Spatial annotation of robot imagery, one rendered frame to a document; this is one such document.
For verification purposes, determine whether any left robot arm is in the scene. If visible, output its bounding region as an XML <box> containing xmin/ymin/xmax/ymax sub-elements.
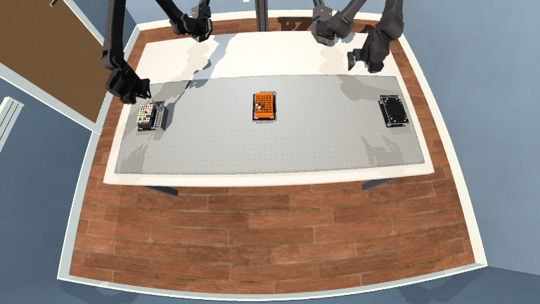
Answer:
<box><xmin>316</xmin><ymin>0</ymin><xmax>404</xmax><ymax>73</ymax></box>

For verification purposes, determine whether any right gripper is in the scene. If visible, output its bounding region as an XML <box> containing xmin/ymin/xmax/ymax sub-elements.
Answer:
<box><xmin>135</xmin><ymin>75</ymin><xmax>151</xmax><ymax>99</ymax></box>

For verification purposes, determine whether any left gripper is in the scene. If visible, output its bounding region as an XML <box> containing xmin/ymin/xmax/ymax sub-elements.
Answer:
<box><xmin>347</xmin><ymin>49</ymin><xmax>362</xmax><ymax>71</ymax></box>

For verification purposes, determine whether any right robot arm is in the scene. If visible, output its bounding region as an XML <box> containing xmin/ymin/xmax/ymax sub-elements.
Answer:
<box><xmin>101</xmin><ymin>0</ymin><xmax>209</xmax><ymax>105</ymax></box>

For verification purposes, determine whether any orange tube rack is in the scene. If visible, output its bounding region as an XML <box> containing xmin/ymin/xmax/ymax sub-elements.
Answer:
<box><xmin>255</xmin><ymin>93</ymin><xmax>273</xmax><ymax>118</ymax></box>

